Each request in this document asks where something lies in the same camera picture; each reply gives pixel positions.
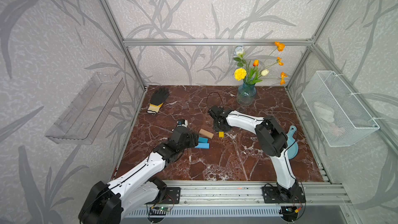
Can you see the artificial flower bouquet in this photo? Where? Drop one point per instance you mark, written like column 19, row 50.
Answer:
column 248, row 72

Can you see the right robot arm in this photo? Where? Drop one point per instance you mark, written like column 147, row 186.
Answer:
column 274, row 143

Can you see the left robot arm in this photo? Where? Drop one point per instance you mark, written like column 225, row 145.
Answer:
column 109, row 203

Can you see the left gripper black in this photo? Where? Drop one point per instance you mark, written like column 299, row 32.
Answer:
column 193, row 140

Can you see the white wire basket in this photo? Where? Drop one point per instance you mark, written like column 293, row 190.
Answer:
column 352, row 121

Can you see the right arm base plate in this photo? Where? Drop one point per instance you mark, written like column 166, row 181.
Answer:
column 280, row 195

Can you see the aluminium front rail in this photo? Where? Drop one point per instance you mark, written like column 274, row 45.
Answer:
column 249, row 193

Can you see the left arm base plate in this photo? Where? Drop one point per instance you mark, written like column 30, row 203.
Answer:
column 169, row 195

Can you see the light blue long block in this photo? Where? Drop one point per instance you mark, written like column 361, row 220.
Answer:
column 203, row 146

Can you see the white cloth in basket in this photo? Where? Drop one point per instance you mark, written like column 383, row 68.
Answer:
column 324, row 112

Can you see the blue glass vase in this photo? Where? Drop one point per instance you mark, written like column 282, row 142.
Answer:
column 246, row 94

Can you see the teal long block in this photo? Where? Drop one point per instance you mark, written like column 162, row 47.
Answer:
column 203, row 140

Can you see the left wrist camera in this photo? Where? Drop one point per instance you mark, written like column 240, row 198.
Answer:
column 182, row 123

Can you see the clear plastic wall shelf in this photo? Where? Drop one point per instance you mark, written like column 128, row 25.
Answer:
column 81, row 122

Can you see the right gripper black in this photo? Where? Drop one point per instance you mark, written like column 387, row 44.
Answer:
column 214, row 123

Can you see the black yellow work glove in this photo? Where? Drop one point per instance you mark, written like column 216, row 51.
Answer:
column 157, row 100

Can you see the natural wood block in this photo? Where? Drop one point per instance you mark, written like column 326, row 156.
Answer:
column 206, row 134

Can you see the teal plastic scoop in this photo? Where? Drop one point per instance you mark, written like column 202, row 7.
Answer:
column 293, row 147

